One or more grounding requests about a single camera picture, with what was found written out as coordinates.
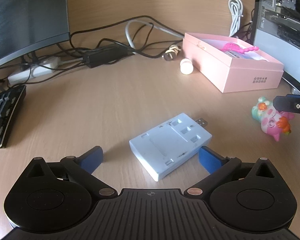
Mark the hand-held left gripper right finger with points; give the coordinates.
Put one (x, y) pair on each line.
(211, 160)

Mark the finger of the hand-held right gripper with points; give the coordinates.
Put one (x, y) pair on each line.
(290, 105)

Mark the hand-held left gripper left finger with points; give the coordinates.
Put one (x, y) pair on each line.
(90, 158)

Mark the pink and green pig toy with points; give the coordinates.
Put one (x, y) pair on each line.
(270, 122)

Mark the white adapter box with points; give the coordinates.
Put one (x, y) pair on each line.
(165, 145)

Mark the blue and white tissue packet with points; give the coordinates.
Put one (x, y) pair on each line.
(242, 56)

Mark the pink toy racket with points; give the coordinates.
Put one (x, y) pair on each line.
(231, 47)

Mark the pink cardboard box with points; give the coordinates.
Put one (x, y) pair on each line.
(215, 65)

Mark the wooden desktop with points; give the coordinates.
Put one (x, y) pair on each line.
(90, 110)

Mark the computer case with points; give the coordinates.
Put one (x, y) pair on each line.
(277, 30)

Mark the small white bottle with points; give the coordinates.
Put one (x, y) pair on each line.
(186, 67)

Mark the black keyboard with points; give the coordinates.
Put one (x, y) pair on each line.
(2, 115)

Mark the white power strip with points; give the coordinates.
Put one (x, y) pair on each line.
(40, 68)

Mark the black power adapter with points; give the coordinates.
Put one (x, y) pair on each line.
(102, 56)

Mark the black computer monitor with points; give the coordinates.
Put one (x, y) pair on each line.
(22, 12)

